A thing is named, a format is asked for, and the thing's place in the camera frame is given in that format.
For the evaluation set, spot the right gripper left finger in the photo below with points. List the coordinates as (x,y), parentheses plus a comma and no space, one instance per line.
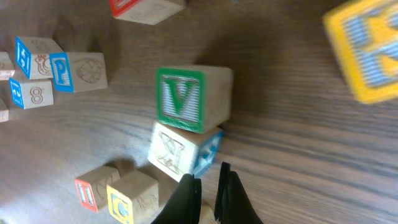
(184,205)

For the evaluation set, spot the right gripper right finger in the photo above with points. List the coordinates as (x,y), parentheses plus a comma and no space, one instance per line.
(232,205)

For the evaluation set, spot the yellow C block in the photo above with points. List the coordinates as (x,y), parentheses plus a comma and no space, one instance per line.
(133,198)

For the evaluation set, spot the red I block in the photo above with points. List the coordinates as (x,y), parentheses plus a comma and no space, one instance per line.
(92,187)

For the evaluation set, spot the red A block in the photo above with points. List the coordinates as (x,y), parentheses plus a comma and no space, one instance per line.
(150,12)

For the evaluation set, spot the plain block below V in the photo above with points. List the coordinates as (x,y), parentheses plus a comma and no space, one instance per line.
(177,152)

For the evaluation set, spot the green V block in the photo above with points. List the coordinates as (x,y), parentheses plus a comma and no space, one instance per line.
(195,98)

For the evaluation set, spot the blue P block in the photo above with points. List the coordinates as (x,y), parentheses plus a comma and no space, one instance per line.
(78,71)

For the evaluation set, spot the blue H block lower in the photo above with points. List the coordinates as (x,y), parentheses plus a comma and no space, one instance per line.
(29,94)

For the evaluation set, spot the blue h block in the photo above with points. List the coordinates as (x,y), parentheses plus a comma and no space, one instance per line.
(33,56)
(29,94)

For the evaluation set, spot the blue H block upper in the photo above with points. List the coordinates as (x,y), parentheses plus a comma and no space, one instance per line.
(33,56)

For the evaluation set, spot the yellow block lower right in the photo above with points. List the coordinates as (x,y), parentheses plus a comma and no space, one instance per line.
(363,36)

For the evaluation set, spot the yellow O block upper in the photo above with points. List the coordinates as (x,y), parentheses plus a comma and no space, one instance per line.
(7,69)

